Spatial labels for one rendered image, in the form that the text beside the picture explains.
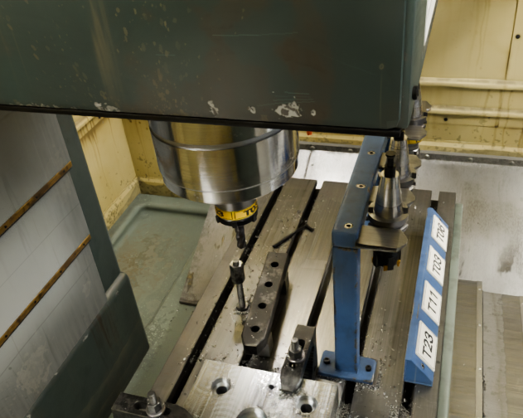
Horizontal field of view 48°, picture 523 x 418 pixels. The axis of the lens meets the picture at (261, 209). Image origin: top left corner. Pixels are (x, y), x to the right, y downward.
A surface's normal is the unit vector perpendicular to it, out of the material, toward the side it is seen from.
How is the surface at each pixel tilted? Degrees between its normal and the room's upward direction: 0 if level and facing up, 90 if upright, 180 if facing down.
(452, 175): 24
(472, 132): 90
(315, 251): 0
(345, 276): 90
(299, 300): 0
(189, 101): 90
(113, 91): 90
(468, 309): 7
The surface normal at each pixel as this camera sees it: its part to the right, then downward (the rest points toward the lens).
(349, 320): -0.30, 0.58
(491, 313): -0.04, -0.88
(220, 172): -0.04, 0.58
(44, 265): 0.95, 0.11
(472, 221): -0.20, -0.50
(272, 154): 0.62, 0.41
